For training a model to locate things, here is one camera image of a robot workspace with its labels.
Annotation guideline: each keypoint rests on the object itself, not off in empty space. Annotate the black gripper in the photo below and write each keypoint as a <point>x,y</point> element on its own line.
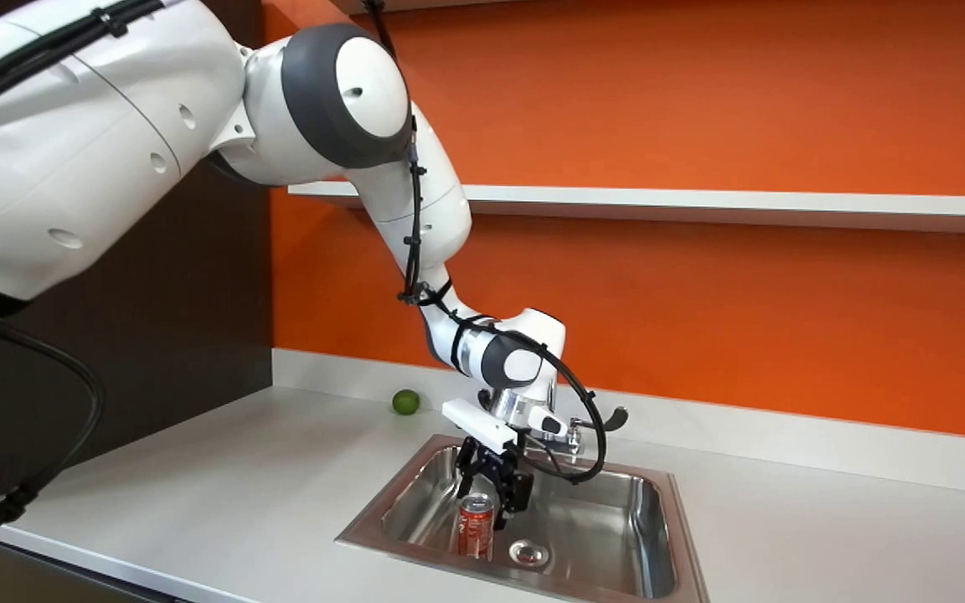
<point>503,469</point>

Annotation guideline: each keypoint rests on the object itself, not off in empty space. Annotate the white wall shelf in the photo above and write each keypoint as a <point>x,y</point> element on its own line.
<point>718,207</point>

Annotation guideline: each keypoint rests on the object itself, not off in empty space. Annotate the stainless steel sink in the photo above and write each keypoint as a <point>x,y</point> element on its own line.
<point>617,537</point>

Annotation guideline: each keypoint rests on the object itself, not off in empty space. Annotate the green lime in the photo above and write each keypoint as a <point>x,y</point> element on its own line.
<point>406,404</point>

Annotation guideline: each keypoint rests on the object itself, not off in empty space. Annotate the dark wood cabinet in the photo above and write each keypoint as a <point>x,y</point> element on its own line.
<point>136,304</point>

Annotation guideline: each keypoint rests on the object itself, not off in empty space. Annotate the red soda can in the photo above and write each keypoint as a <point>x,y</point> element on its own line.
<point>472,526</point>

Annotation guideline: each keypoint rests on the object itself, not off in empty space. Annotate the chrome faucet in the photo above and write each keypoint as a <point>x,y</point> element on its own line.
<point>586,438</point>

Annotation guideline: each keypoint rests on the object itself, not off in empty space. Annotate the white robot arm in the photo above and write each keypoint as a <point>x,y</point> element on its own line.
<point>331,103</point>

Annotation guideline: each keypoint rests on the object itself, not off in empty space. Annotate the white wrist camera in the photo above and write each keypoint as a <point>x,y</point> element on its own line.
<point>478,424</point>

